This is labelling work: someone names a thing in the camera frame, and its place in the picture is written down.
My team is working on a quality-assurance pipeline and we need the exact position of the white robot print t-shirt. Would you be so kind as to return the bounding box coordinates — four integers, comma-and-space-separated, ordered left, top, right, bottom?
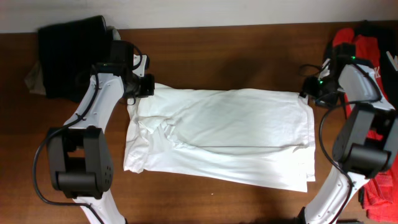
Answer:
123, 83, 315, 192

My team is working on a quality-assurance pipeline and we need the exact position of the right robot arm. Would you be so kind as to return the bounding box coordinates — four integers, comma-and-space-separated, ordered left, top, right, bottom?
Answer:
296, 43, 397, 223

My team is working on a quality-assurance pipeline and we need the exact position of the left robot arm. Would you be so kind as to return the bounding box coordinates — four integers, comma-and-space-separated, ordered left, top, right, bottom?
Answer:
39, 40, 155, 223

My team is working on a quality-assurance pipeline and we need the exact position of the black folded garment stack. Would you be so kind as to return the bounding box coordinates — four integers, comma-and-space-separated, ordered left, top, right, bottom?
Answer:
37, 16, 121, 103

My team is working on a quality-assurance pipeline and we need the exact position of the black garment with white letters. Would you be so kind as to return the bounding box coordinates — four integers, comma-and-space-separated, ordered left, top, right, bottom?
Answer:
323, 21, 397, 108

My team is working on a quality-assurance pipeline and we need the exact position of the red t-shirt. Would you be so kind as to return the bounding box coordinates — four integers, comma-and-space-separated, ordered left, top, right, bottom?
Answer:
330, 27, 398, 223

